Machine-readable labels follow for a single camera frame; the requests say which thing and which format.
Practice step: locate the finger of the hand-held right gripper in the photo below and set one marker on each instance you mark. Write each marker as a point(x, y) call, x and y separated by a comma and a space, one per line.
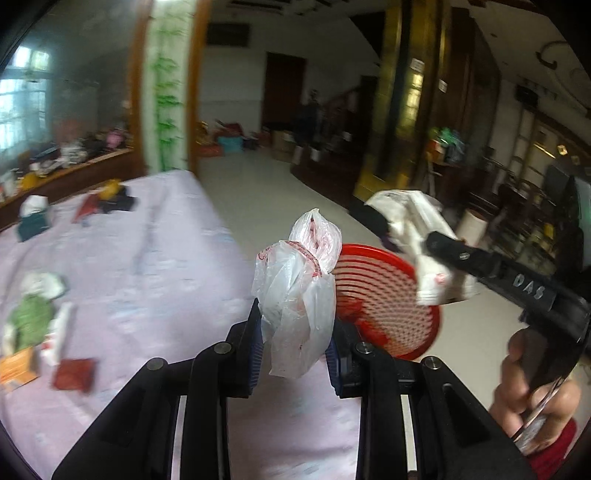
point(374, 221)
point(452, 249)

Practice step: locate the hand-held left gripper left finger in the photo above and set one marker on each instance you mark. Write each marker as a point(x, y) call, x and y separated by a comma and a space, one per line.
point(254, 341)

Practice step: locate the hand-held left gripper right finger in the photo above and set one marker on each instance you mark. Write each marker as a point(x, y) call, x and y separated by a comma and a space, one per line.
point(334, 369)

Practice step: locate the white green snack bag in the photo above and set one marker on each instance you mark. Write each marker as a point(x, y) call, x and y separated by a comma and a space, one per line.
point(415, 221)

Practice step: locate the white translucent plastic bag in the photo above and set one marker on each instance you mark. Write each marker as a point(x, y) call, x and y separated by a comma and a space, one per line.
point(295, 300)

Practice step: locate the red plastic basket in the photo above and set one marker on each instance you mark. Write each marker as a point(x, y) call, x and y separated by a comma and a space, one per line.
point(388, 300)

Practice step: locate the white cloth with green edge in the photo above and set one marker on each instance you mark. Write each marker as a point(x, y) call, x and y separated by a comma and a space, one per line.
point(41, 284)

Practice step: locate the person's right forearm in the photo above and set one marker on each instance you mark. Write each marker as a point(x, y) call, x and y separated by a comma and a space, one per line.
point(554, 457)

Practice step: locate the person's right hand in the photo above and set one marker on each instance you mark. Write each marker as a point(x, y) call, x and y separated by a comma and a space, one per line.
point(508, 397)

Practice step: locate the white cylindrical bin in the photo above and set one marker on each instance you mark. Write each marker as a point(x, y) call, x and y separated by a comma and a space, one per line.
point(473, 226)

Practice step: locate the wooden staircase railing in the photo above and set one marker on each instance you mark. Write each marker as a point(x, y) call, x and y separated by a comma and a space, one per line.
point(341, 115)

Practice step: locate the purple floral tablecloth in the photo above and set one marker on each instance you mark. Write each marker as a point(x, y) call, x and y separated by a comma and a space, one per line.
point(161, 277)

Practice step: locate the cardboard box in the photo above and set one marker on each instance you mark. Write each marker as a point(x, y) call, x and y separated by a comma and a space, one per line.
point(282, 145)

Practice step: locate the dark wooden door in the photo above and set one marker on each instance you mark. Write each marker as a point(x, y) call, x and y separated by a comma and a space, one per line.
point(284, 87)

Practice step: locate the dark brown snack bag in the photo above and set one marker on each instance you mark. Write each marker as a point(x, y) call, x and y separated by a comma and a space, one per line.
point(74, 374)

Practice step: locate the black plastic device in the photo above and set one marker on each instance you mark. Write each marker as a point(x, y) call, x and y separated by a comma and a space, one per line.
point(122, 203)

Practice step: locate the white green tissue pack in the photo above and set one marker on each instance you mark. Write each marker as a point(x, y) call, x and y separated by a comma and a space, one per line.
point(62, 318)

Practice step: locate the white red small packet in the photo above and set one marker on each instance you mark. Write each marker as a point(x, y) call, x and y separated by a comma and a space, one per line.
point(53, 350)

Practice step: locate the red flat packet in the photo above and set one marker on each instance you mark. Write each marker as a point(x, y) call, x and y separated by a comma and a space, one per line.
point(87, 207)

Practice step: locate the green packet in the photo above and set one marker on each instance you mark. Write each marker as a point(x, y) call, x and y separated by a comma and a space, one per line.
point(30, 323)

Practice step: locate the wooden cabinet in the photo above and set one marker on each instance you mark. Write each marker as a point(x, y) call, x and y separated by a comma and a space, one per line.
point(92, 170)

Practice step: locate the orange box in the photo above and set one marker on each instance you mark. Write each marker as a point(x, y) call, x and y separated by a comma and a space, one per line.
point(16, 369)

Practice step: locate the dark green tissue box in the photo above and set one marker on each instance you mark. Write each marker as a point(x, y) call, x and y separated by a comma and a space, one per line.
point(32, 226)

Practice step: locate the golden door frame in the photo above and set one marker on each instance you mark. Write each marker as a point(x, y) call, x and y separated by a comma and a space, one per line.
point(392, 115)

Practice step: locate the green bamboo wall sticker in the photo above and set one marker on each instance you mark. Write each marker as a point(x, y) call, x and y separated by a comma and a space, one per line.
point(168, 92)

